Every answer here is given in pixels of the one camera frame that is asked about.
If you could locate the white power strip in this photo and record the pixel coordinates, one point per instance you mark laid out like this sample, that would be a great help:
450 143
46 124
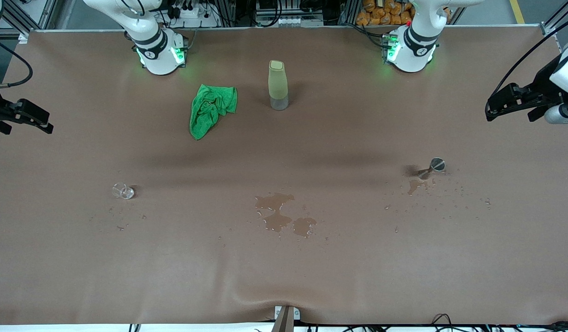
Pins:
196 20

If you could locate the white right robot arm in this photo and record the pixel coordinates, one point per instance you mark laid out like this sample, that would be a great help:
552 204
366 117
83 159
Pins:
157 50

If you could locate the aluminium frame post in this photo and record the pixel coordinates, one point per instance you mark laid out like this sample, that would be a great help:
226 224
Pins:
286 320

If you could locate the green microfibre cloth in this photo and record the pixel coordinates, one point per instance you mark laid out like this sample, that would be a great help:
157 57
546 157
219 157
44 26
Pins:
210 108

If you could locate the steel double jigger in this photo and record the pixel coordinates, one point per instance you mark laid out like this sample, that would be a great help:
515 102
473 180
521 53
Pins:
437 164

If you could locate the large spilled liquid puddle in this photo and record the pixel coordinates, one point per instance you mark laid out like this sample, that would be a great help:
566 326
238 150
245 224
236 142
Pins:
277 221

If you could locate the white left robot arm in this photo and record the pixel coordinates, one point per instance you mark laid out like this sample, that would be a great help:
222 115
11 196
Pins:
410 50

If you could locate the bag of orange snacks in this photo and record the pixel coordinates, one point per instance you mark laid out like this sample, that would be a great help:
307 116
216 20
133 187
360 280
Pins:
380 16

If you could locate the aluminium frame profile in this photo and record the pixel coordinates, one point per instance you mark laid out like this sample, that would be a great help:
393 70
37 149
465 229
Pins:
549 28
23 23

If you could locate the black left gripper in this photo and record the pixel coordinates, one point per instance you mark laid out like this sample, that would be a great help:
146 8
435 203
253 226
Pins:
541 87

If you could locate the small clear glass beaker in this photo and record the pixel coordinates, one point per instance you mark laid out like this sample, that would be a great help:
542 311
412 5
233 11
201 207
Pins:
122 191

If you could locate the small spilled liquid puddle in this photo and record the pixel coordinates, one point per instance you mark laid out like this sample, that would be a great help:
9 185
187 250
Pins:
415 184

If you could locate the green bottle with clear base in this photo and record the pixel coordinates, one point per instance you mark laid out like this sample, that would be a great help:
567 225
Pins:
278 83

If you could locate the brown table mat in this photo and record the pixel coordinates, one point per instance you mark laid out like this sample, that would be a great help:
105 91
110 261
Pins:
311 276

